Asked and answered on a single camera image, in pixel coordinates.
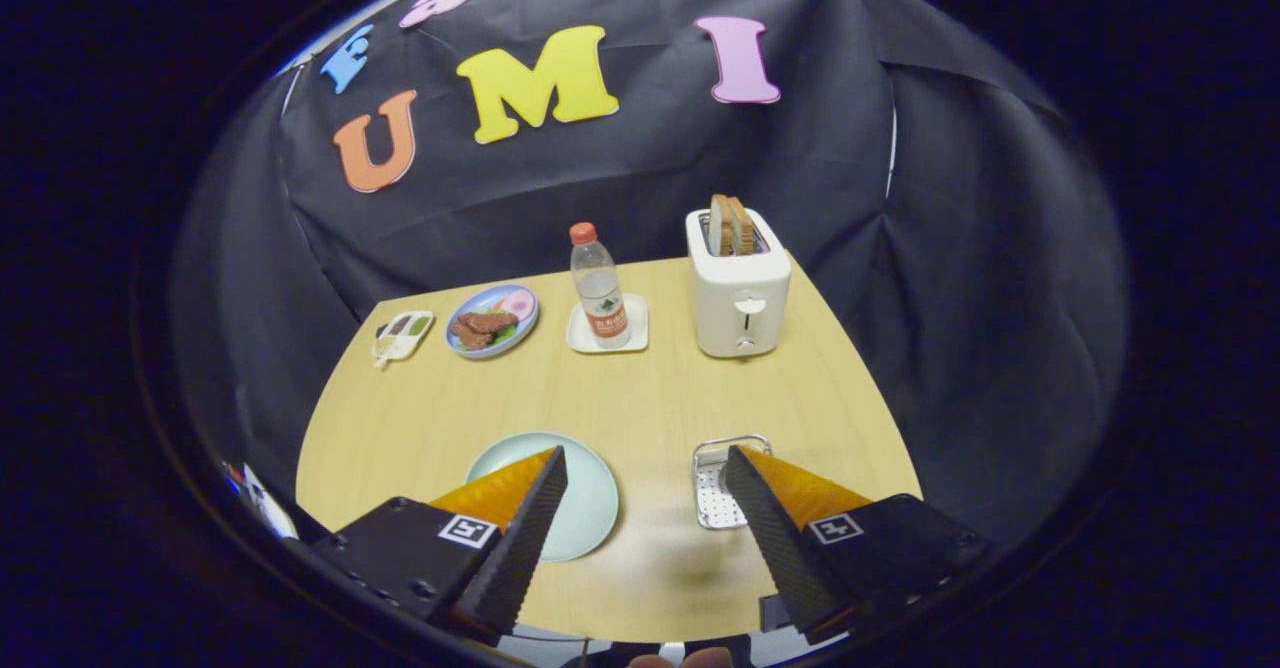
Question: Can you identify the white square coaster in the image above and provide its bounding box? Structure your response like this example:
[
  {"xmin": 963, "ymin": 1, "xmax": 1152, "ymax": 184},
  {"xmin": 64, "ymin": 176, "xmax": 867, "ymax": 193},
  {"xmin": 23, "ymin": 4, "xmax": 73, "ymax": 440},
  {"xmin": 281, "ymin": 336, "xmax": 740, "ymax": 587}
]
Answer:
[{"xmin": 566, "ymin": 294, "xmax": 650, "ymax": 354}]

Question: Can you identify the blue plate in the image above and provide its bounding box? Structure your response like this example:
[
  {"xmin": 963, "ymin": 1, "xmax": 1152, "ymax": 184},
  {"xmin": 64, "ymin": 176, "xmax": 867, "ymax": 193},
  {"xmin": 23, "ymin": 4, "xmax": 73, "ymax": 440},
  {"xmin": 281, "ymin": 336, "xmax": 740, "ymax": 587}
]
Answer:
[{"xmin": 445, "ymin": 284, "xmax": 540, "ymax": 360}]

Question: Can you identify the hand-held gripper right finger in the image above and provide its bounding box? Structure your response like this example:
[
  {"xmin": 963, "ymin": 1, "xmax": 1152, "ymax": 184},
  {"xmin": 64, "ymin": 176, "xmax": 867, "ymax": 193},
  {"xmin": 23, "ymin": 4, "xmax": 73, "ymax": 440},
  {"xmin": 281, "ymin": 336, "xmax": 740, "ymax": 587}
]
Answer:
[{"xmin": 722, "ymin": 445, "xmax": 996, "ymax": 646}]

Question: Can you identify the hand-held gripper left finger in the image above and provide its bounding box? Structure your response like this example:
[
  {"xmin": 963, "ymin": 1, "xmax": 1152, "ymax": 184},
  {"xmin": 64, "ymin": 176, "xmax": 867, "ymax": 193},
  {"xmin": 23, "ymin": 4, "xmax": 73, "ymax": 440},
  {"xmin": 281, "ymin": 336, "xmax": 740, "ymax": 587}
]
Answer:
[{"xmin": 290, "ymin": 446, "xmax": 569, "ymax": 645}]

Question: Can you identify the small metal tray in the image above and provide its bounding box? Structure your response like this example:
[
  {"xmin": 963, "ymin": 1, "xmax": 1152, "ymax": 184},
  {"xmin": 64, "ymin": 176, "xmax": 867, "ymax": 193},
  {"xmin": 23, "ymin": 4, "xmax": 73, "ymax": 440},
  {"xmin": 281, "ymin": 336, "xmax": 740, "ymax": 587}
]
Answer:
[{"xmin": 692, "ymin": 434, "xmax": 773, "ymax": 531}]

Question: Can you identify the white divided sauce dish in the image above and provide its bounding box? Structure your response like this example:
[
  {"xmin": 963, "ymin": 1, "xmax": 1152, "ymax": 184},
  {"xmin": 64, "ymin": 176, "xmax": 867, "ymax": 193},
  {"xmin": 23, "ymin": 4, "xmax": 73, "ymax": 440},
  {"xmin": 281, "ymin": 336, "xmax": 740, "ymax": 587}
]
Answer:
[{"xmin": 371, "ymin": 310, "xmax": 436, "ymax": 369}]

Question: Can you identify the clear water bottle red cap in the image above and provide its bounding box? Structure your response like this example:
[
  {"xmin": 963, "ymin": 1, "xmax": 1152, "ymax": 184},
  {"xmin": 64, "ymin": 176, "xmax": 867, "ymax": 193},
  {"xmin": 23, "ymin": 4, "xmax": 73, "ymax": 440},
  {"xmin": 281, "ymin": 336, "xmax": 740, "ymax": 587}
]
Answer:
[{"xmin": 569, "ymin": 222, "xmax": 632, "ymax": 350}]

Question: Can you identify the pale green plate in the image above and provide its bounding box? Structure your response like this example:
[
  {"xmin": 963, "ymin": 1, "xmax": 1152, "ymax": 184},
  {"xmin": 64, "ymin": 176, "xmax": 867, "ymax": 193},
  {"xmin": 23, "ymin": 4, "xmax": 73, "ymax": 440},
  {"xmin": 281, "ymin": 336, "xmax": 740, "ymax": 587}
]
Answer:
[{"xmin": 465, "ymin": 432, "xmax": 620, "ymax": 563}]

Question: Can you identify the white toaster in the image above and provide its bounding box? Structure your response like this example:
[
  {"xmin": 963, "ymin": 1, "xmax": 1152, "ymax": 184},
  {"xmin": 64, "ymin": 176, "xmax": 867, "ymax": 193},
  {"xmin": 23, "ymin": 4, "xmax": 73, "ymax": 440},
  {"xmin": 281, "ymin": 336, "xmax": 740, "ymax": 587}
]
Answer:
[{"xmin": 686, "ymin": 206, "xmax": 792, "ymax": 359}]

